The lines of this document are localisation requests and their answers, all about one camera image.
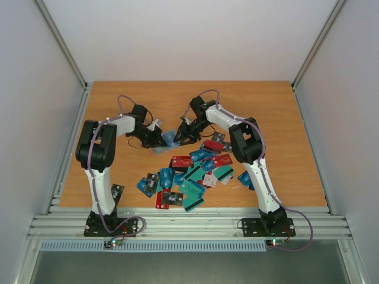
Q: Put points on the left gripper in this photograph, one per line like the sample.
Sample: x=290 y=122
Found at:
x=156 y=143

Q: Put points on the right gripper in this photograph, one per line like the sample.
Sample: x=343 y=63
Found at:
x=188 y=130

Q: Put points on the blue VIP card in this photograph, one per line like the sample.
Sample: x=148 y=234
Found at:
x=169 y=139

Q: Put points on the teal card magnetic stripe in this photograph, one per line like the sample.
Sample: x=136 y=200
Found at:
x=190 y=203

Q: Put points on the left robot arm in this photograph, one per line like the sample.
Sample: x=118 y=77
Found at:
x=96 y=153

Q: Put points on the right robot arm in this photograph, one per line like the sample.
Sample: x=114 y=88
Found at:
x=248 y=148

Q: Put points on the red VIP card upper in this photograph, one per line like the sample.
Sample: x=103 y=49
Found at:
x=180 y=161

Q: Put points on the red vip card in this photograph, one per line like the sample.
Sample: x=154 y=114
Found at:
x=222 y=160
x=180 y=161

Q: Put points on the red card upper right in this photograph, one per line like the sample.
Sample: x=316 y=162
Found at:
x=213 y=146

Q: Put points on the black VIP card left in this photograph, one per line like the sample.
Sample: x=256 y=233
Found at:
x=152 y=181

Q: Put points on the blue card left bottom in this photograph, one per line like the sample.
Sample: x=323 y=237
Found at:
x=141 y=186

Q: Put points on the red VIP card centre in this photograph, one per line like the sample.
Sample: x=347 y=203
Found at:
x=222 y=160

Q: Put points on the white card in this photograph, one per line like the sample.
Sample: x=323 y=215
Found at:
x=209 y=181

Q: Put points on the teal VIP card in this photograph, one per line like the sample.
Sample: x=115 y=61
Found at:
x=192 y=189

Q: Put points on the red card bottom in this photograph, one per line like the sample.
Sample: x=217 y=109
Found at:
x=159 y=203

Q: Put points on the black card lone left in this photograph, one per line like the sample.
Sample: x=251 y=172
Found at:
x=116 y=191

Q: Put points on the blue card right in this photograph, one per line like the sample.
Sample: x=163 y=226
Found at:
x=244 y=179

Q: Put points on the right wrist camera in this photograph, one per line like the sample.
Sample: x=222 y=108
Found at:
x=185 y=120

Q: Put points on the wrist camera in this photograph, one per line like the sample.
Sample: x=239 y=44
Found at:
x=185 y=120
x=154 y=124

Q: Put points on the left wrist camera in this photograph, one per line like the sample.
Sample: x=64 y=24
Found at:
x=154 y=124

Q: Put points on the left base plate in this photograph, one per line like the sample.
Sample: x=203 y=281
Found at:
x=95 y=228

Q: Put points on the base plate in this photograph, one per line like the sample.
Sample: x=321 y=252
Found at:
x=257 y=227
x=95 y=228

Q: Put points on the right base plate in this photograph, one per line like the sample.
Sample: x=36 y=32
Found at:
x=257 y=227

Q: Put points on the blue slotted cable duct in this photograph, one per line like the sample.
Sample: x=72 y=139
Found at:
x=154 y=246

